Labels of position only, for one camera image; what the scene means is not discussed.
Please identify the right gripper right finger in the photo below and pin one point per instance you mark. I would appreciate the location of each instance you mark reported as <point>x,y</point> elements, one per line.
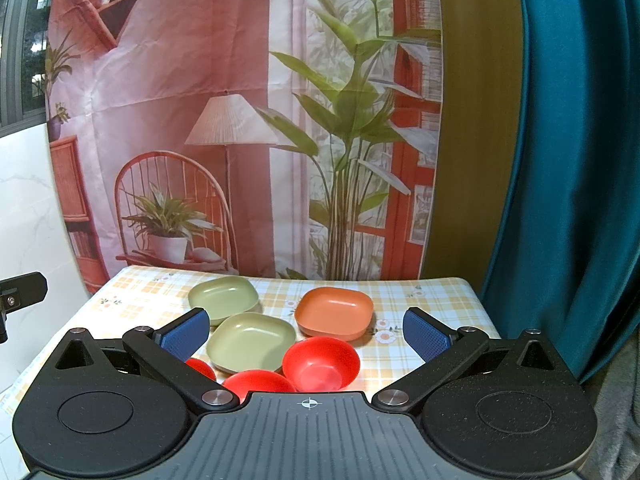
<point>446,353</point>

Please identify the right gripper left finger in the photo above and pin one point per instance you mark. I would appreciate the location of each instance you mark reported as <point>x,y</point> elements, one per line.
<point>162,355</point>

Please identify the red bowl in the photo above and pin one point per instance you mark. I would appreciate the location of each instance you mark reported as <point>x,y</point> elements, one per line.
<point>202,367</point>
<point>321,364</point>
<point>249,381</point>

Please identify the green square plate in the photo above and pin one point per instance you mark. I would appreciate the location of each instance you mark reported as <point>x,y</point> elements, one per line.
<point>250,341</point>
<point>224,297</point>

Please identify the orange square plate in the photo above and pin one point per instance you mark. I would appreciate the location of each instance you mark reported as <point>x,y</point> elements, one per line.
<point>335,312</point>

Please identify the white marble board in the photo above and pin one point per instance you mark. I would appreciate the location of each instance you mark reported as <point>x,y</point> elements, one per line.
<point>34,238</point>

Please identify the plaid floral tablecloth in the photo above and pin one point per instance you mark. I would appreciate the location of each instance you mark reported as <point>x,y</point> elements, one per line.
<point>139,295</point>

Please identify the printed room backdrop cloth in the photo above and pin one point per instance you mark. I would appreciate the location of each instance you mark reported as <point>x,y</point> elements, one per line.
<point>270,138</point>

